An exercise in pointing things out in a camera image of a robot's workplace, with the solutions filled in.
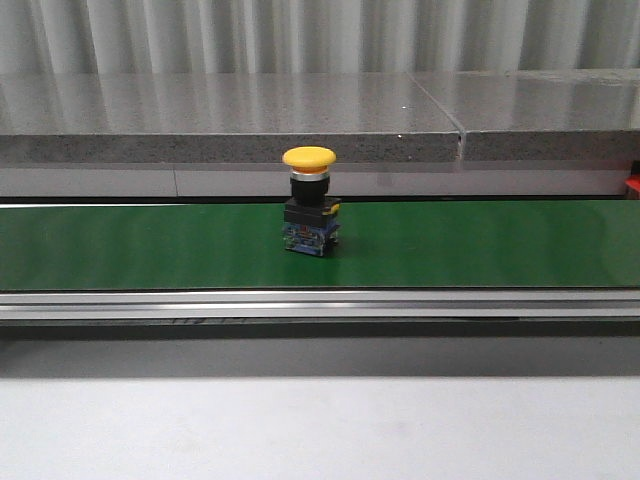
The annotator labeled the yellow mushroom push button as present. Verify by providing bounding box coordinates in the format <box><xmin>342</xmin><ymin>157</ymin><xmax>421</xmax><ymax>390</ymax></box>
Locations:
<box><xmin>282</xmin><ymin>146</ymin><xmax>341</xmax><ymax>257</ymax></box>

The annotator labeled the grey stone slab left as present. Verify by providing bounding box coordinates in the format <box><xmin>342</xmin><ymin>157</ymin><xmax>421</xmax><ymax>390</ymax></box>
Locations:
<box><xmin>1</xmin><ymin>74</ymin><xmax>458</xmax><ymax>165</ymax></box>

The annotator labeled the grey stone slab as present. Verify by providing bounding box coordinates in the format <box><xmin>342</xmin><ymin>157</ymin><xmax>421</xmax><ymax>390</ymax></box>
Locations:
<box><xmin>1</xmin><ymin>74</ymin><xmax>458</xmax><ymax>165</ymax></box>
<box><xmin>414</xmin><ymin>71</ymin><xmax>639</xmax><ymax>170</ymax></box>

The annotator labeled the grey stone slab right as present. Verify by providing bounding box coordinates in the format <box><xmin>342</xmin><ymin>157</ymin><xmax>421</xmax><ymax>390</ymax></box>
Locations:
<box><xmin>414</xmin><ymin>71</ymin><xmax>639</xmax><ymax>170</ymax></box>

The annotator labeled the green conveyor belt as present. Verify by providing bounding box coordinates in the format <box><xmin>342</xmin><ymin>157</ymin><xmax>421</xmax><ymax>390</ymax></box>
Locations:
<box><xmin>1</xmin><ymin>200</ymin><xmax>639</xmax><ymax>291</ymax></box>

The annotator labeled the red plastic tray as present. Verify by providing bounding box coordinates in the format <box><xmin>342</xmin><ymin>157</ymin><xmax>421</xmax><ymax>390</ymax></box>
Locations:
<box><xmin>624</xmin><ymin>174</ymin><xmax>640</xmax><ymax>200</ymax></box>

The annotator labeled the white pleated curtain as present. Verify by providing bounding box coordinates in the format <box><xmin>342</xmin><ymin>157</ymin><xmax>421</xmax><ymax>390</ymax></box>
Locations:
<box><xmin>1</xmin><ymin>1</ymin><xmax>639</xmax><ymax>74</ymax></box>

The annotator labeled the aluminium conveyor side rail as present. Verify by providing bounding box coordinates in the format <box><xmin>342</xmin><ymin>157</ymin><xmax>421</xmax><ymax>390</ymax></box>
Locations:
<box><xmin>1</xmin><ymin>288</ymin><xmax>639</xmax><ymax>326</ymax></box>

